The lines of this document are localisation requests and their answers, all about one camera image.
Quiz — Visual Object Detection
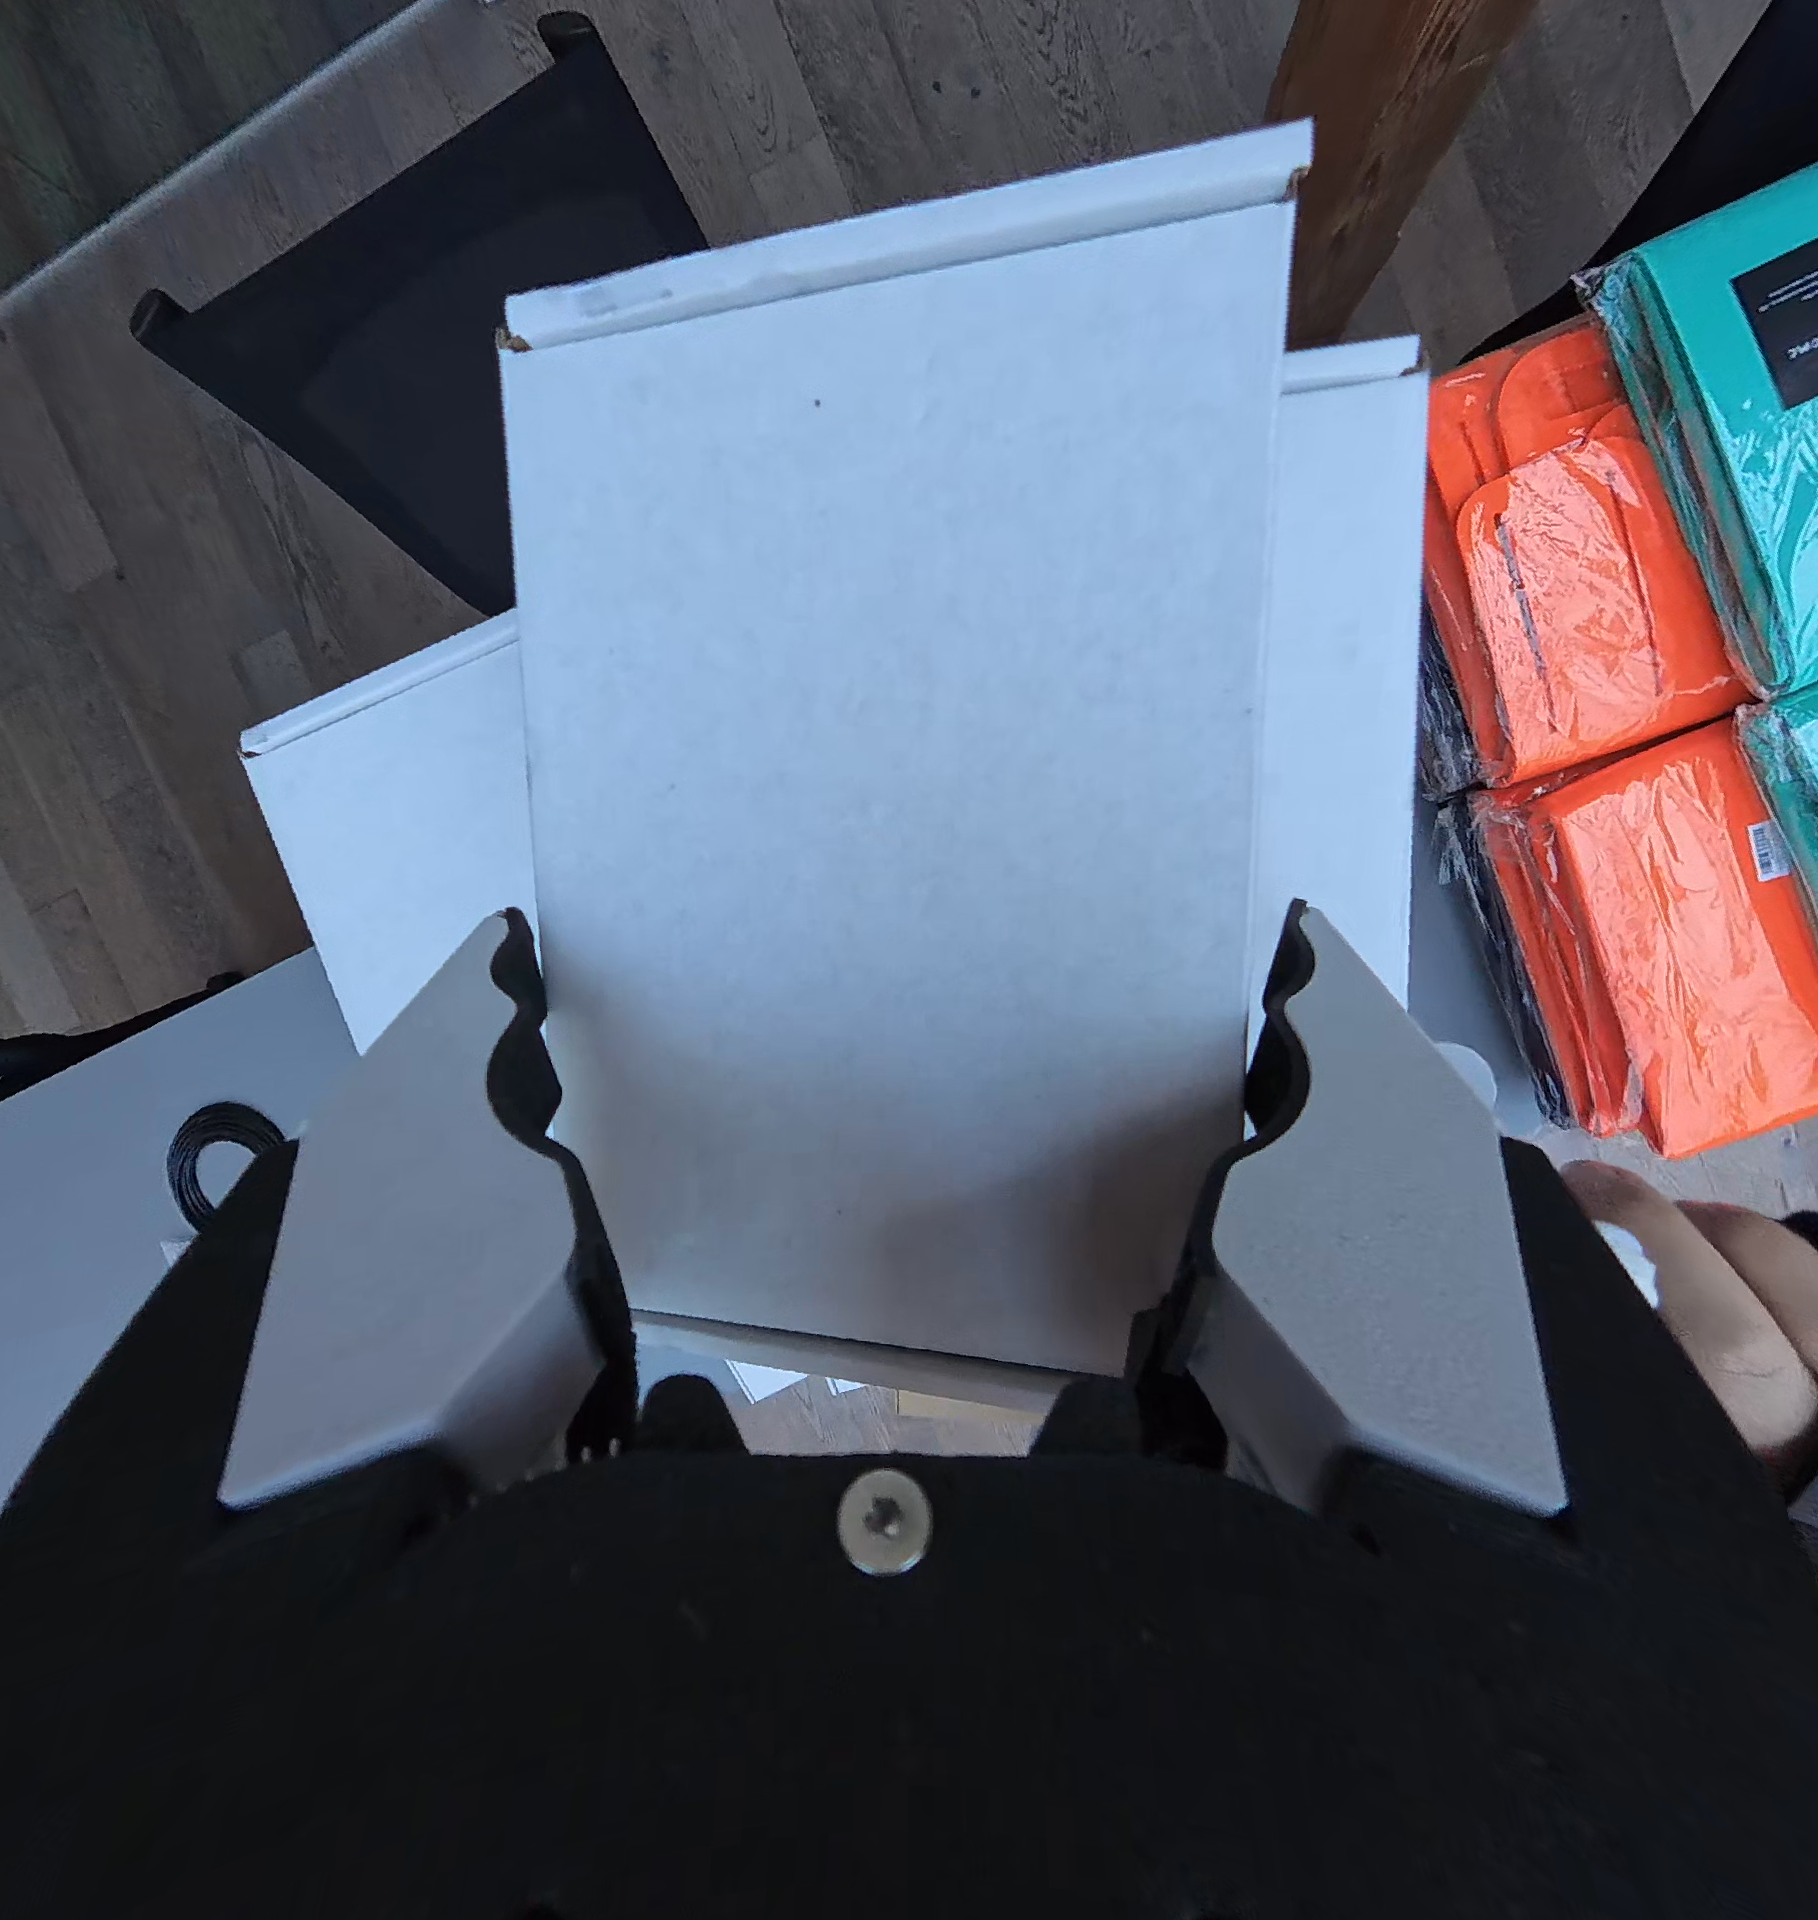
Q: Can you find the stack of wrapped coloured cloths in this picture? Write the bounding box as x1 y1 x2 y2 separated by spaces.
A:
1420 219 1818 1162

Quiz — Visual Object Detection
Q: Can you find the wooden pillar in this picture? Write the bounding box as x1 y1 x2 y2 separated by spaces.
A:
1266 0 1543 350

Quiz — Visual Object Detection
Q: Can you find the black mesh chair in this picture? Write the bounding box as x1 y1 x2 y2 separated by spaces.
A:
128 13 709 618

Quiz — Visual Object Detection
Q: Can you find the white cardboard box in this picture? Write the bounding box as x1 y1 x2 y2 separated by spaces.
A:
237 614 541 1059
1247 337 1427 1023
493 121 1318 1413

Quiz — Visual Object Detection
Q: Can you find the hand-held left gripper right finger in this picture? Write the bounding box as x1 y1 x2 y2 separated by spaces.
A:
1139 900 1568 1523

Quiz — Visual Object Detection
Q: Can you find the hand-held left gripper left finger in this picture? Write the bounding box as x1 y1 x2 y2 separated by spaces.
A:
215 906 644 1510

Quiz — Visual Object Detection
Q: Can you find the black cable coil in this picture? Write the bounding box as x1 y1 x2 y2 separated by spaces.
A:
165 1105 288 1220

